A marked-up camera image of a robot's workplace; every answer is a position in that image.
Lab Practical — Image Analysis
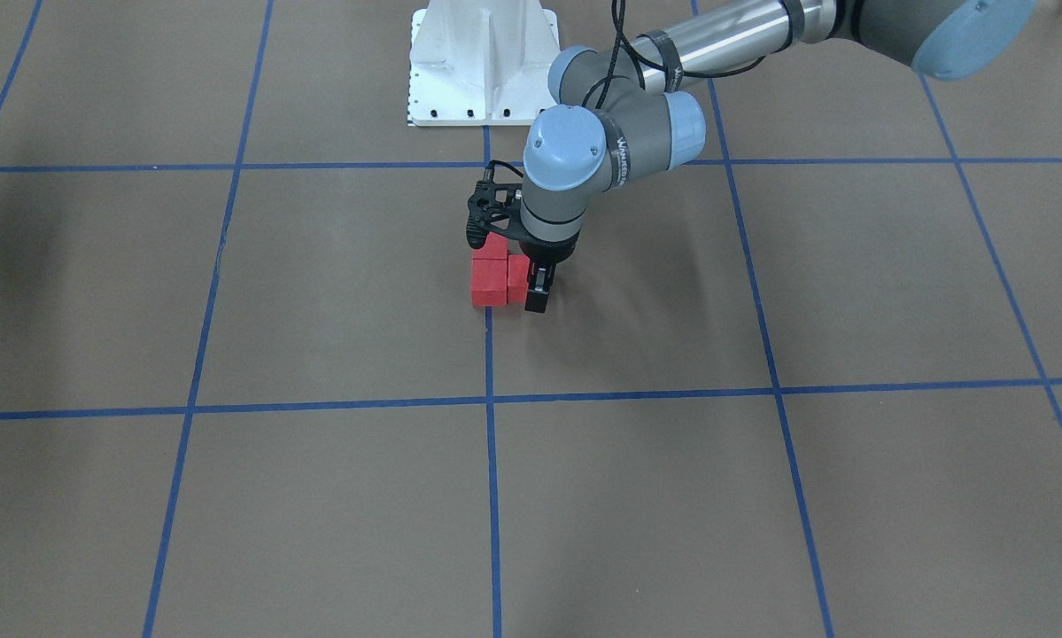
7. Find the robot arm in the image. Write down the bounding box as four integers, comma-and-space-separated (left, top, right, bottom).
511, 1, 1037, 314

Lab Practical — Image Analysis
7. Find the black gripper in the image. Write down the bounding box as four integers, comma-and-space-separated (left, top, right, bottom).
519, 232, 580, 314

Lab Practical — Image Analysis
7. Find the red block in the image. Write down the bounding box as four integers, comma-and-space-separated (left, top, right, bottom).
469, 258, 508, 307
507, 253, 528, 306
472, 232, 509, 260

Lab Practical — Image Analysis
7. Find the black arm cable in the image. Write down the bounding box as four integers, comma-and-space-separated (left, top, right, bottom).
486, 0, 763, 169

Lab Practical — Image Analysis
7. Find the brown paper table mat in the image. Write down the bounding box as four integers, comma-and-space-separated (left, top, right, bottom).
0, 1, 1062, 637

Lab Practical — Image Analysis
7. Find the white camera stand base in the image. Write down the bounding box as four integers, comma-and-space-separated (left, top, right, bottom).
407, 1, 561, 127

